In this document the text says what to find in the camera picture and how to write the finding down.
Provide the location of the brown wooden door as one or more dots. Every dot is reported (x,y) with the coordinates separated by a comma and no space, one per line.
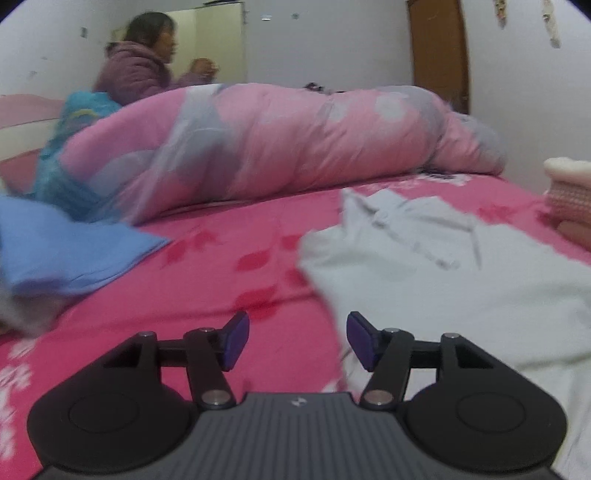
(439,49)

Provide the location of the clutter behind duvet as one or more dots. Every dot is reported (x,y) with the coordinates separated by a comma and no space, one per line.
(317,88)

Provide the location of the beige folded garment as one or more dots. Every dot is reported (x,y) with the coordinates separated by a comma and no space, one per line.
(577,233)

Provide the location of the yellow green wardrobe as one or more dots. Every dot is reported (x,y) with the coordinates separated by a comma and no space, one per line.
(214,32)

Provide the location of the red pillow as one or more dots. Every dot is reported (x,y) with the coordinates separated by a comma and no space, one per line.
(18,172)

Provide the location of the blue cloth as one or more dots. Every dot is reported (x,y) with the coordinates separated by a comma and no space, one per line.
(44,252)

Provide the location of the teal blue blanket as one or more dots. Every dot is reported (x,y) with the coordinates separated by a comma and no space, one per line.
(53,184)

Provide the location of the pink floral bed blanket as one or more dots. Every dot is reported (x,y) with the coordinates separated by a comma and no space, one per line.
(225,259)

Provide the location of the pink white headboard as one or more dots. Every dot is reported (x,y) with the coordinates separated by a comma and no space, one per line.
(27,123)

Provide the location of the cream folded fleece garment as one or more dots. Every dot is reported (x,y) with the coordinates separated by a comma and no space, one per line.
(567,170)

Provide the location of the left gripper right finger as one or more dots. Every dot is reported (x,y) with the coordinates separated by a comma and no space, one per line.
(453,407)

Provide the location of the pink grey rolled duvet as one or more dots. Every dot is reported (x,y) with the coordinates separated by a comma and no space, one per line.
(242,142)

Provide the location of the person in purple jacket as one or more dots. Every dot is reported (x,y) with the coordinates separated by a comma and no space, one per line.
(137,67)

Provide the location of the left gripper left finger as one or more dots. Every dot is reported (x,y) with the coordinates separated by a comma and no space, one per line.
(138,402)

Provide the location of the pile of mixed clothes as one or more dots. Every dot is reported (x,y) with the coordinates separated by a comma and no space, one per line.
(29,316)

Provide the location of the white shirt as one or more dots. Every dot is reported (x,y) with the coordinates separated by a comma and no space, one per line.
(422,266)

